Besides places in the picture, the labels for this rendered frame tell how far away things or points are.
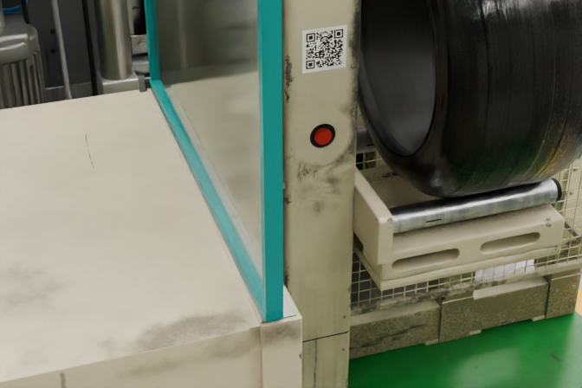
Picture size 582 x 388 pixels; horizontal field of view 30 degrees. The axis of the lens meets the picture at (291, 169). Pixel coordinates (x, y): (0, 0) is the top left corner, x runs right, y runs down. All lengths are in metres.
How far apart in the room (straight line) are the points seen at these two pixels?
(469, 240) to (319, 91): 0.39
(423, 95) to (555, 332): 1.16
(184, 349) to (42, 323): 0.15
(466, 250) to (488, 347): 1.13
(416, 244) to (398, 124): 0.31
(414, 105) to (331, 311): 0.44
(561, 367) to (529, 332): 0.16
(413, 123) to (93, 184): 0.95
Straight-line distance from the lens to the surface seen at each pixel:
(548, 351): 3.08
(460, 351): 3.04
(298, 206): 1.88
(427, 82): 2.19
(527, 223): 2.00
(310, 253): 1.95
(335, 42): 1.75
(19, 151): 1.41
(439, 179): 1.83
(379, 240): 1.84
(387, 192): 2.16
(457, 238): 1.93
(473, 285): 2.74
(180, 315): 1.11
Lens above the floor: 1.96
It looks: 31 degrees down
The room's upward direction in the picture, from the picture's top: straight up
